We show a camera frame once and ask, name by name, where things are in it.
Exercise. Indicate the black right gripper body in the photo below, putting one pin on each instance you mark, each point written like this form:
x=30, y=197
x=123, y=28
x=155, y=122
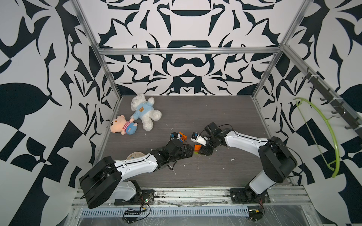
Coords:
x=210, y=144

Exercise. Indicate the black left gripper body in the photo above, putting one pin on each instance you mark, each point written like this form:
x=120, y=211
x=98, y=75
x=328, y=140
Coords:
x=182, y=154

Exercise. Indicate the large orange lego brick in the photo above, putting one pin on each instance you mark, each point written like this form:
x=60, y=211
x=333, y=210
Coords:
x=197, y=148

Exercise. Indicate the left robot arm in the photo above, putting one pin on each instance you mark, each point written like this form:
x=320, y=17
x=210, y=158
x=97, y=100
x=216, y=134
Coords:
x=110, y=176

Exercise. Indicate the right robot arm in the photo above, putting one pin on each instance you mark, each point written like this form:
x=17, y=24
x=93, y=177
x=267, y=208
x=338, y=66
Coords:
x=276, y=159

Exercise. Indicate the cream round toy clock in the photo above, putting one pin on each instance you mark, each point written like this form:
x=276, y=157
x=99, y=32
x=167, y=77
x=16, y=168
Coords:
x=135, y=155

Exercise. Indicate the white teddy bear blue shirt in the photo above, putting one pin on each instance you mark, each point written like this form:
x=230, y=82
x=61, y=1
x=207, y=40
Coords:
x=144, y=109

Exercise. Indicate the pink doll plush toy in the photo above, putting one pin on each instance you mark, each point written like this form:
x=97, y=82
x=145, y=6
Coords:
x=121, y=125

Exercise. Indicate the black connector box left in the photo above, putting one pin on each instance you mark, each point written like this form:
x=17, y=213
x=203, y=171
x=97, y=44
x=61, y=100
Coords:
x=131, y=215

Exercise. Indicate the black connector box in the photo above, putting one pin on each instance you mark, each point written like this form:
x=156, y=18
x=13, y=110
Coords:
x=131, y=215
x=255, y=215

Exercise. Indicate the black connector box right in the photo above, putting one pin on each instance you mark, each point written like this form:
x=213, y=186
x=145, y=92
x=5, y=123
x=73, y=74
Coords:
x=255, y=215

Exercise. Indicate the green hoop hanger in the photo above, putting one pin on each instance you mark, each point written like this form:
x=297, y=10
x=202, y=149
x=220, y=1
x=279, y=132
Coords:
x=318, y=133

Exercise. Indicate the black hook rack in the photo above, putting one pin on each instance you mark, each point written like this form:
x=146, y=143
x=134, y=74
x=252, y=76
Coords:
x=341, y=108

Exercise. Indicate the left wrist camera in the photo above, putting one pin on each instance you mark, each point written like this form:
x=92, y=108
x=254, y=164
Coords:
x=174, y=135

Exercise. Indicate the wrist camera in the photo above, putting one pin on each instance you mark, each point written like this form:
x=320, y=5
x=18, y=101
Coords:
x=174, y=135
x=197, y=138

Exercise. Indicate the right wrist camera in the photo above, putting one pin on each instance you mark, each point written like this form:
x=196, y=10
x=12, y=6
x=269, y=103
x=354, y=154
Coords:
x=197, y=138

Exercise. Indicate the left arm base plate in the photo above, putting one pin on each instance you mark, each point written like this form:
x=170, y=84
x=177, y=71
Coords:
x=134, y=197

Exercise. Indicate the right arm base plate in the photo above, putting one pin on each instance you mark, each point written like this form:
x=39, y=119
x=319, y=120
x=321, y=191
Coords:
x=247, y=195

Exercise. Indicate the white cable duct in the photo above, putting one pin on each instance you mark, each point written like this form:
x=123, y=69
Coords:
x=198, y=211

